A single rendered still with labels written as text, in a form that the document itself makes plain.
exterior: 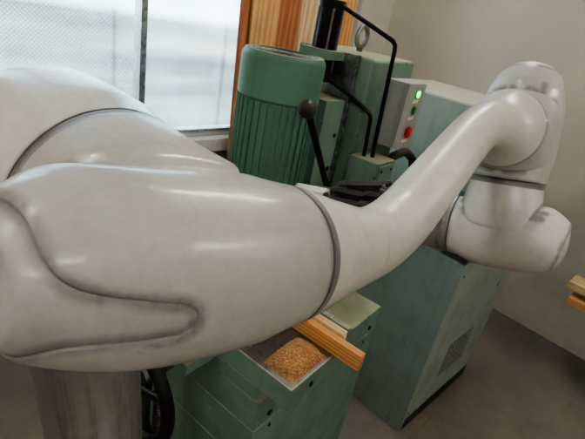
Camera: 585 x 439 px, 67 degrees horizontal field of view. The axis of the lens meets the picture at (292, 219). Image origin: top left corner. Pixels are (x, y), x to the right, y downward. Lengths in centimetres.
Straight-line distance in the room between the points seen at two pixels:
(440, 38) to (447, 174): 292
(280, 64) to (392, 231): 57
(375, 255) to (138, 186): 20
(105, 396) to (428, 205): 36
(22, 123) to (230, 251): 16
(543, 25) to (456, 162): 266
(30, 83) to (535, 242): 60
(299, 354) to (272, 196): 77
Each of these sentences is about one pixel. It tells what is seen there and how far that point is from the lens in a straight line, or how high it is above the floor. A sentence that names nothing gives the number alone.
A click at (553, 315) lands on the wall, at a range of 329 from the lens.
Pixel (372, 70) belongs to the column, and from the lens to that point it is 107.
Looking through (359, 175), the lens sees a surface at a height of 126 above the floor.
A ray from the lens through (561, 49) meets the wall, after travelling 308.
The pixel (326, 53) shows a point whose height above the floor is 151.
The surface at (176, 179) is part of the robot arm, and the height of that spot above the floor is 150.
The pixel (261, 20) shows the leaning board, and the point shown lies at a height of 150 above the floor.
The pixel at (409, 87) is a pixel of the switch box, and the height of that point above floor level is 147.
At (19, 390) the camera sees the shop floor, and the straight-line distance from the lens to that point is 225.
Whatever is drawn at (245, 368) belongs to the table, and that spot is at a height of 87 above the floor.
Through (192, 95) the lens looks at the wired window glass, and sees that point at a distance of 261.
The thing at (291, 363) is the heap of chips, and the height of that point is 92.
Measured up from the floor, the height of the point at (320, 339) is 92.
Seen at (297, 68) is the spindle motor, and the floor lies 149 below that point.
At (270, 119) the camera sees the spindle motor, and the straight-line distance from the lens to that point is 92.
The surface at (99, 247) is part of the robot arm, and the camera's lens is 20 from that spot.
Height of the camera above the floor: 159
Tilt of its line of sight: 25 degrees down
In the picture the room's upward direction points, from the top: 11 degrees clockwise
